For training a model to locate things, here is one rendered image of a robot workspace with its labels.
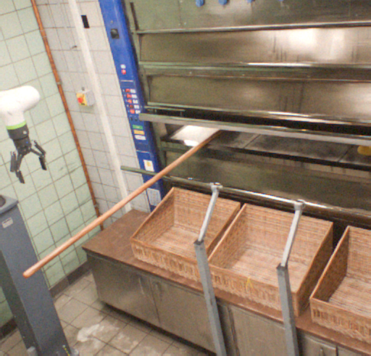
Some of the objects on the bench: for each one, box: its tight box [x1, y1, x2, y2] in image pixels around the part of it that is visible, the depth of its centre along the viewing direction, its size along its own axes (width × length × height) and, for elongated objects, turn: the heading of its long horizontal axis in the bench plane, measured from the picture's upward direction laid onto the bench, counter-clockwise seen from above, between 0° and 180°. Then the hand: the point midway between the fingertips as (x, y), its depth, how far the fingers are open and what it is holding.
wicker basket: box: [208, 204, 333, 317], centre depth 280 cm, size 49×56×28 cm
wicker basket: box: [130, 187, 240, 283], centre depth 316 cm, size 49×56×28 cm
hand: (33, 174), depth 246 cm, fingers open, 13 cm apart
